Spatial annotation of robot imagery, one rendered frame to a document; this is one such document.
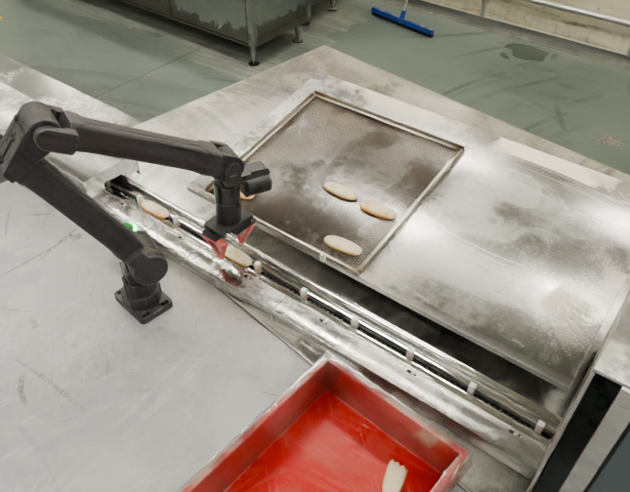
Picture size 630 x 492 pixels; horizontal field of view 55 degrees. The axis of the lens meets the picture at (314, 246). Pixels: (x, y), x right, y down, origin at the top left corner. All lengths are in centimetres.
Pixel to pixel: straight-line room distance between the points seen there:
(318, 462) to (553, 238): 74
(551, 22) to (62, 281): 406
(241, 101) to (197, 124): 20
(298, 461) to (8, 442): 55
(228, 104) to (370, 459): 137
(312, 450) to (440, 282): 47
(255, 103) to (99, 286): 93
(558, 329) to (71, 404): 100
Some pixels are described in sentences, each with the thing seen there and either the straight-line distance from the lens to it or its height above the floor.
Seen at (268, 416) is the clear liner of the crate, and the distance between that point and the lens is 111.
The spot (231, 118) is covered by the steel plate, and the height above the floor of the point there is 82.
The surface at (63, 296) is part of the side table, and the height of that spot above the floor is 82.
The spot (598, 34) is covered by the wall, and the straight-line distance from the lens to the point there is 485.
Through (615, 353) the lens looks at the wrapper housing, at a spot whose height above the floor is 130.
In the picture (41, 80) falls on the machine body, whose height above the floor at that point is 82.
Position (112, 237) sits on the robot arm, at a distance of 128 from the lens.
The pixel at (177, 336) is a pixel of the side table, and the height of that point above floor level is 82.
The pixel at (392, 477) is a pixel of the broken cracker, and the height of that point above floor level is 83.
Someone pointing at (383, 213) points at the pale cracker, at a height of 93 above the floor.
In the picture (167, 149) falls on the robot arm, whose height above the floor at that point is 121.
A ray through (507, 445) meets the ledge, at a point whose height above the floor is 86.
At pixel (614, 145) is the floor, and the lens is 385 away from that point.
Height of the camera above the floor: 187
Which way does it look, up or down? 42 degrees down
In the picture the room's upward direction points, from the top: 1 degrees clockwise
